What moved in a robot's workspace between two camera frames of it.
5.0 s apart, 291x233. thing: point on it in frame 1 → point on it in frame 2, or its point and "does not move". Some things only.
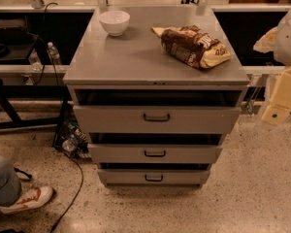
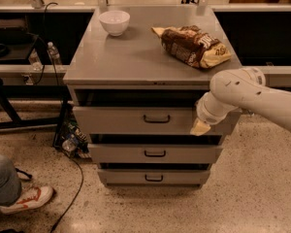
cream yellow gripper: (289, 42) → (203, 113)
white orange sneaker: (29, 198) does not move
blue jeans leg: (5, 183) does not move
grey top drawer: (157, 119) does not move
